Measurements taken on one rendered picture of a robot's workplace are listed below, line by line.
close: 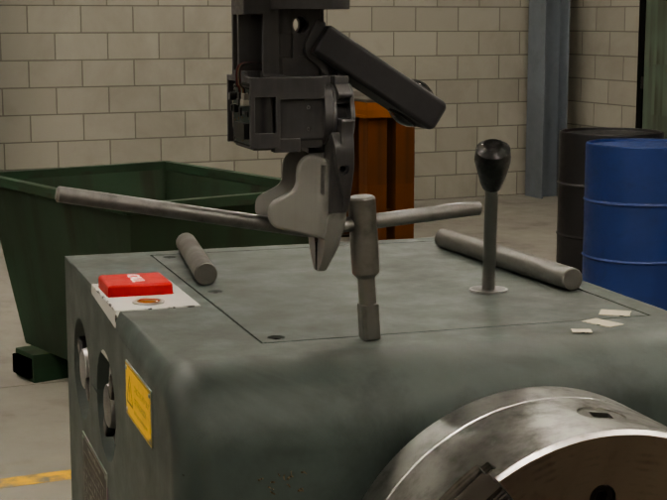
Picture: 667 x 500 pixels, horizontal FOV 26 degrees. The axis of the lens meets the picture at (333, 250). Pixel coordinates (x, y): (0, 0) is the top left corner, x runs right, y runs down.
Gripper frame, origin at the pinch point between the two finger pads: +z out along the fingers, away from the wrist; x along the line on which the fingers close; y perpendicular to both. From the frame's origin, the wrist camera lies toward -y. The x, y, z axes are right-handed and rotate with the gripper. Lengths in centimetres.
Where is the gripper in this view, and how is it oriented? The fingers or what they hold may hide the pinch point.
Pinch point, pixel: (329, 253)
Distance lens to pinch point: 112.3
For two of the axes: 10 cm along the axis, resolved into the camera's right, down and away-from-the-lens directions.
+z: 0.0, 9.9, 1.6
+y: -9.5, 0.5, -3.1
